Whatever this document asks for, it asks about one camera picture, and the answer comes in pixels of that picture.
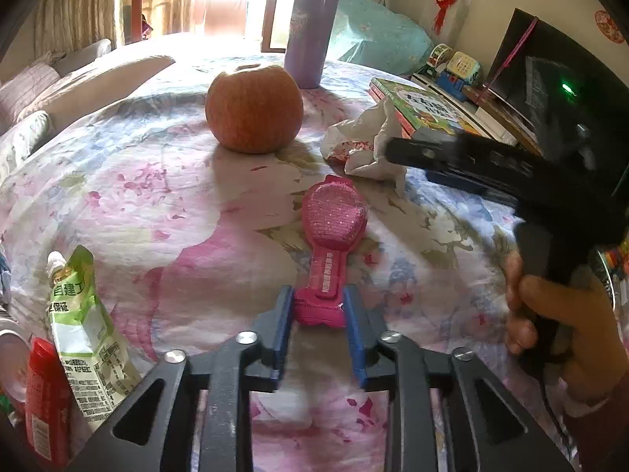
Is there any pink rope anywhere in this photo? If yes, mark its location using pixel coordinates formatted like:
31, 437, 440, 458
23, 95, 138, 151
484, 17, 539, 92

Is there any red round paper cutting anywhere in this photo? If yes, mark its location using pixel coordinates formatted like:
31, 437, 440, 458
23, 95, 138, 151
594, 9, 626, 44

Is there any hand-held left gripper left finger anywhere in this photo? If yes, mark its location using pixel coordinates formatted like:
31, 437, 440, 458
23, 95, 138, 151
69, 284, 296, 472

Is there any beige sofa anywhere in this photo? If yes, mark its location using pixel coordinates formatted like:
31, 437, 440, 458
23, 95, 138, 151
49, 38, 175, 129

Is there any white wheel toy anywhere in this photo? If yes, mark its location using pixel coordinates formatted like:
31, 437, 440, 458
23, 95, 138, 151
427, 44, 453, 67

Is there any person's right hand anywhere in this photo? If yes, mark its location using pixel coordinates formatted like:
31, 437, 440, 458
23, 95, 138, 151
504, 248, 622, 404

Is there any blue toy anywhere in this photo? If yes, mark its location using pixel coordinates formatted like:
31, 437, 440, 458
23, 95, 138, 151
437, 71, 465, 99

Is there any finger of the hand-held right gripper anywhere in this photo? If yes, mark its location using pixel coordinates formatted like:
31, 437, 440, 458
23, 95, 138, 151
425, 167, 522, 210
386, 136, 541, 178

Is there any black flat television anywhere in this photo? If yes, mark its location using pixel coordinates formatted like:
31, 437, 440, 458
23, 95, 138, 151
484, 8, 629, 158

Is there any red bottle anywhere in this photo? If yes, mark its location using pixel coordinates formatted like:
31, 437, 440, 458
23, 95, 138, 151
24, 337, 74, 470

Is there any balcony glass door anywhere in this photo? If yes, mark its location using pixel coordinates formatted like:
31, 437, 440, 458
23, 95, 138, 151
123, 0, 296, 55

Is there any white round container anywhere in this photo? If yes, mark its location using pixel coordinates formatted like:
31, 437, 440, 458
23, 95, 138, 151
0, 317, 30, 404

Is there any pink striped cushion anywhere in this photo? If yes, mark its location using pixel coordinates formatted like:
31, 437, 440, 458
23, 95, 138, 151
0, 52, 64, 133

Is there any teal floral dust cover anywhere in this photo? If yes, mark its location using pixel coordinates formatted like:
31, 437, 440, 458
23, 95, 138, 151
327, 0, 434, 77

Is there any white patterned pillow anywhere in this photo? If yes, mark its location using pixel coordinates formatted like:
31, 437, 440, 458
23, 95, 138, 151
0, 111, 52, 168

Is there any stack of children's books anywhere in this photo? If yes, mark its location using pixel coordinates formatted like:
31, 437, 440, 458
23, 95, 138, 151
370, 77, 497, 138

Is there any orange-red apple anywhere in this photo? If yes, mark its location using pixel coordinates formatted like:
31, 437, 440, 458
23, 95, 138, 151
205, 65, 304, 154

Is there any white plastic bag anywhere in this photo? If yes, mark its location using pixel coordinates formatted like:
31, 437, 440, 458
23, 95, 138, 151
320, 101, 408, 192

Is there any pink hairbrush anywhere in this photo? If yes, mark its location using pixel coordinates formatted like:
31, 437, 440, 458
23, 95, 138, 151
293, 174, 370, 328

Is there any white book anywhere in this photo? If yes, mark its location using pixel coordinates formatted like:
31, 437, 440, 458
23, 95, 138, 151
474, 103, 522, 146

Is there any purple thermos bottle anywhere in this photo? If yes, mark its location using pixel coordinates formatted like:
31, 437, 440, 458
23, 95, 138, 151
284, 0, 345, 90

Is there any green and white drink pouch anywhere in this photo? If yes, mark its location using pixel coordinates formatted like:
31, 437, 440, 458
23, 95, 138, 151
46, 245, 143, 433

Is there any red patterned wrapper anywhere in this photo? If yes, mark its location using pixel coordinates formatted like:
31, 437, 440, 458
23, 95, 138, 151
330, 138, 374, 164

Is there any person's right forearm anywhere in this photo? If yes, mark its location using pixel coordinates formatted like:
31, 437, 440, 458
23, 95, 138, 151
563, 383, 629, 472

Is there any black cable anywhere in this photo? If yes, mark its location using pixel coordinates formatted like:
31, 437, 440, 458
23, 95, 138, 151
538, 374, 573, 453

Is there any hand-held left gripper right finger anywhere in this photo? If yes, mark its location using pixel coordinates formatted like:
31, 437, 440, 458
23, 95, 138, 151
342, 285, 576, 472

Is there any floral tablecloth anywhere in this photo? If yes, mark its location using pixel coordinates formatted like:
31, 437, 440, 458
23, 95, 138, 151
0, 34, 605, 472

